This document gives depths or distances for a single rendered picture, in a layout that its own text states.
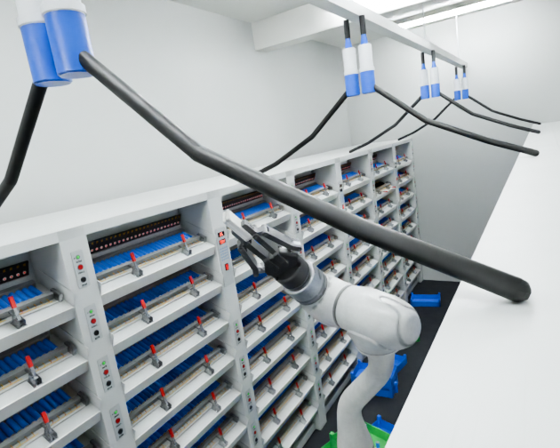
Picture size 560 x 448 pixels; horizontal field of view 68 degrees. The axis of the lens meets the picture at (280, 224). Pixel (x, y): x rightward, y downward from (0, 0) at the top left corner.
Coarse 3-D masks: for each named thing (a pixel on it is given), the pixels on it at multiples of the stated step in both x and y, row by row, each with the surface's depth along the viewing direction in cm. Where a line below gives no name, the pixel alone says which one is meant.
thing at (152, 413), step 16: (208, 352) 200; (224, 352) 202; (176, 368) 187; (192, 368) 188; (208, 368) 190; (224, 368) 196; (160, 384) 176; (176, 384) 179; (192, 384) 182; (208, 384) 188; (128, 400) 166; (144, 400) 168; (160, 400) 169; (176, 400) 173; (144, 416) 162; (160, 416) 164; (144, 432) 156
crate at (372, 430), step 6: (372, 426) 209; (336, 432) 209; (372, 432) 211; (378, 432) 208; (384, 432) 204; (330, 438) 205; (336, 438) 209; (372, 438) 208; (378, 438) 208; (384, 438) 206; (336, 444) 203; (384, 444) 203
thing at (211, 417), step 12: (228, 384) 206; (240, 384) 205; (216, 396) 201; (228, 396) 202; (204, 408) 193; (228, 408) 200; (192, 420) 186; (204, 420) 187; (216, 420) 192; (180, 432) 179; (192, 432) 180; (204, 432) 186; (180, 444) 174; (192, 444) 179
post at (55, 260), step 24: (72, 240) 134; (48, 264) 136; (72, 264) 133; (72, 288) 133; (96, 288) 140; (96, 360) 140; (96, 384) 140; (120, 384) 148; (120, 408) 148; (96, 432) 147
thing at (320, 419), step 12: (288, 180) 247; (288, 228) 253; (300, 228) 259; (300, 240) 259; (300, 312) 263; (312, 324) 270; (312, 348) 269; (312, 360) 269; (312, 372) 270; (312, 396) 275; (324, 408) 283; (312, 420) 280; (324, 420) 283
